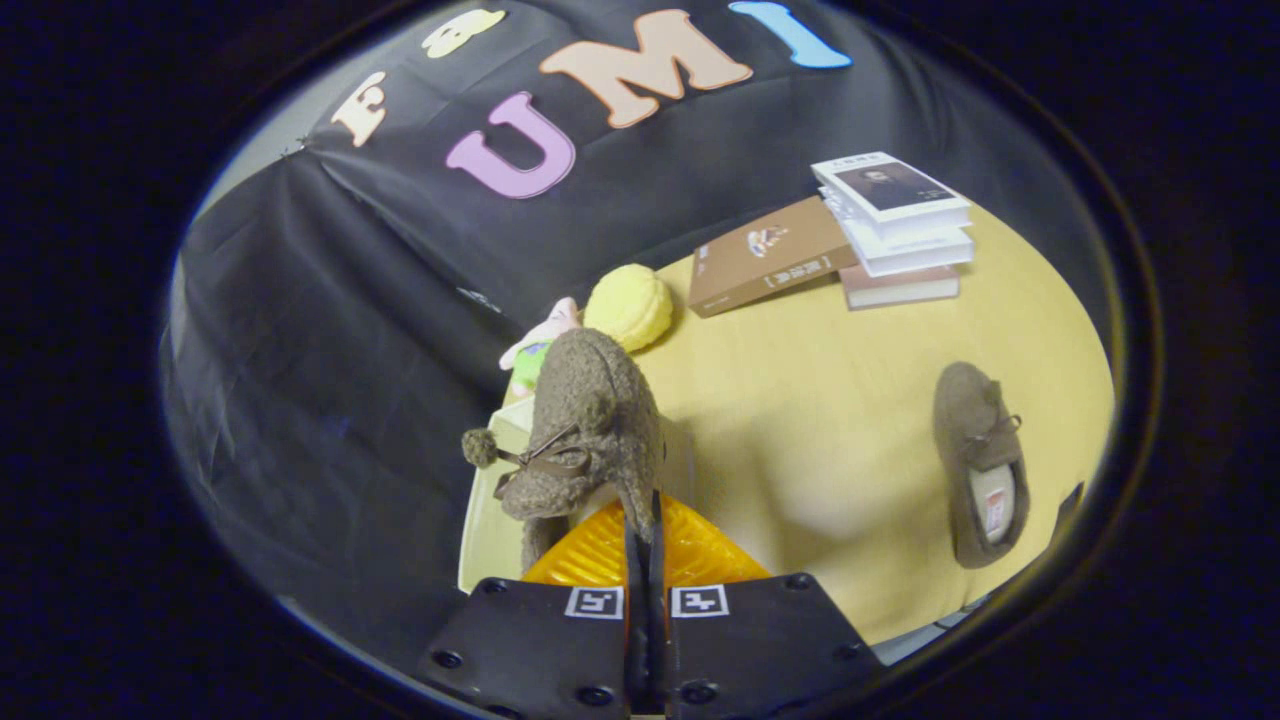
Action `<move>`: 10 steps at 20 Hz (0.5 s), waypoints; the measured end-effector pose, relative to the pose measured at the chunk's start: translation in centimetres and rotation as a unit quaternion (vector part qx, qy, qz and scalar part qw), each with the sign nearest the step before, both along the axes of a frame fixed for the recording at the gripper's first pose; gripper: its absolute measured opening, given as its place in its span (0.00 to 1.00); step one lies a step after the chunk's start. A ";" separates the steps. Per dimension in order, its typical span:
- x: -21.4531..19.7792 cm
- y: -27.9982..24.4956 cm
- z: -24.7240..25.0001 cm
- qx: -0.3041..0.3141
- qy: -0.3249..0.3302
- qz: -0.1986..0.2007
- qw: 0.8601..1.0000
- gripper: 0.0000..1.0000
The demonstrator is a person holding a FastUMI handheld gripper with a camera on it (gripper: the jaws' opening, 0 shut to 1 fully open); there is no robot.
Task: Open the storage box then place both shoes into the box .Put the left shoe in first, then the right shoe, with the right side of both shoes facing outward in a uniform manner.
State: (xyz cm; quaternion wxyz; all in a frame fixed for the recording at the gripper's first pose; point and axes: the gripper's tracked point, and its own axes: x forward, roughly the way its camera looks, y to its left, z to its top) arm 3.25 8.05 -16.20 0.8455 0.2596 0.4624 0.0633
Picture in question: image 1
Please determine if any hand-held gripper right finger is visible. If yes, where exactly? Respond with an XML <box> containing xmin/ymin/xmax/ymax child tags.
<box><xmin>648</xmin><ymin>490</ymin><xmax>886</xmax><ymax>720</ymax></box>

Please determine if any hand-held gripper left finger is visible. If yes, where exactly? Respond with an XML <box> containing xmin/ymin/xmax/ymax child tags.
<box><xmin>418</xmin><ymin>497</ymin><xmax>653</xmax><ymax>720</ymax></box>

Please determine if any beige storage box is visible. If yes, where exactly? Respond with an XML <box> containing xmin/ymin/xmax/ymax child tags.
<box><xmin>457</xmin><ymin>395</ymin><xmax>701</xmax><ymax>593</ymax></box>

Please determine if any brown fuzzy shoe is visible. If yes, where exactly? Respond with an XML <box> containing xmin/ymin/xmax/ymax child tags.
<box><xmin>460</xmin><ymin>327</ymin><xmax>669</xmax><ymax>576</ymax></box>
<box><xmin>932</xmin><ymin>361</ymin><xmax>1031</xmax><ymax>571</ymax></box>

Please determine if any pink and green plush toy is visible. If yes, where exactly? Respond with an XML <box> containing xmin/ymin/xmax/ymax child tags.
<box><xmin>498</xmin><ymin>296</ymin><xmax>583</xmax><ymax>396</ymax></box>

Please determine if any black chair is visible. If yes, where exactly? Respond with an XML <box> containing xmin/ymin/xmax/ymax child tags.
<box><xmin>1050</xmin><ymin>482</ymin><xmax>1087</xmax><ymax>546</ymax></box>

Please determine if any yellow round plush toy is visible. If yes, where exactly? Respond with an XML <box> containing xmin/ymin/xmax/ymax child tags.
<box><xmin>583</xmin><ymin>263</ymin><xmax>676</xmax><ymax>353</ymax></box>

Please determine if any black backdrop cloth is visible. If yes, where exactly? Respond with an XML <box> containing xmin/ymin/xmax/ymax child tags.
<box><xmin>160</xmin><ymin>0</ymin><xmax>1121</xmax><ymax>661</ymax></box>

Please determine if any pale pink cover book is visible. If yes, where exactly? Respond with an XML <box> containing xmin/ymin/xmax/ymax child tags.
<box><xmin>840</xmin><ymin>264</ymin><xmax>961</xmax><ymax>311</ymax></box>

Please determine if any brown book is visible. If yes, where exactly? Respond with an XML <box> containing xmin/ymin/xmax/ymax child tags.
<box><xmin>687</xmin><ymin>196</ymin><xmax>861</xmax><ymax>319</ymax></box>

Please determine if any plain white book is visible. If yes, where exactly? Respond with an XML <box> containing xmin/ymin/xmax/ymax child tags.
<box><xmin>838</xmin><ymin>220</ymin><xmax>976</xmax><ymax>278</ymax></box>

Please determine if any white book with portrait cover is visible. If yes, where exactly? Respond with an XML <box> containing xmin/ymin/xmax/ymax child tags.
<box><xmin>810</xmin><ymin>151</ymin><xmax>973</xmax><ymax>233</ymax></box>

